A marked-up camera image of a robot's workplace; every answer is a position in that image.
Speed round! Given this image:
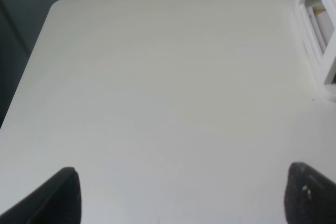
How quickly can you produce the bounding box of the white drawer cabinet frame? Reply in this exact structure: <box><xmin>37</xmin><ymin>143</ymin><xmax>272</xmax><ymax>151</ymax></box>
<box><xmin>295</xmin><ymin>0</ymin><xmax>335</xmax><ymax>85</ymax></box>

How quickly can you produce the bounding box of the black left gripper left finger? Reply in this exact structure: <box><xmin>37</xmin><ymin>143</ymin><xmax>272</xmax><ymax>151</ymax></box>
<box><xmin>1</xmin><ymin>167</ymin><xmax>82</xmax><ymax>223</ymax></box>

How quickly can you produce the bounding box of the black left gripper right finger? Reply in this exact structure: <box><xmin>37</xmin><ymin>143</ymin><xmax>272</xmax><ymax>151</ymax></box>
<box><xmin>284</xmin><ymin>162</ymin><xmax>335</xmax><ymax>223</ymax></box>

